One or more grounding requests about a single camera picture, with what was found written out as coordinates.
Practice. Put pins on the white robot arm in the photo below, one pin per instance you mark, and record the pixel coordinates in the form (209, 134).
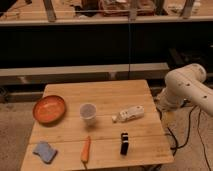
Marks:
(186, 83)

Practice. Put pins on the black binder clip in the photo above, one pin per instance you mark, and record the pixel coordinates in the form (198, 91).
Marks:
(124, 143)

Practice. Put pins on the orange ceramic bowl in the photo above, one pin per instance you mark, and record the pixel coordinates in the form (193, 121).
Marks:
(49, 109)

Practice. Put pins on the orange carrot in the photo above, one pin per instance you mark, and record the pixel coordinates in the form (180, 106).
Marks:
(86, 150)

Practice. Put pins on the wooden table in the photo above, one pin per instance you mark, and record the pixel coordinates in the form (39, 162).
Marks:
(147, 142)

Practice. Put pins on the white plastic bottle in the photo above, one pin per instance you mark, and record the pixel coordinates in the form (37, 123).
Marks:
(128, 114)

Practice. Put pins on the blue sponge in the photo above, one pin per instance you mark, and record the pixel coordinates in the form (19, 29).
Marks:
(45, 152)

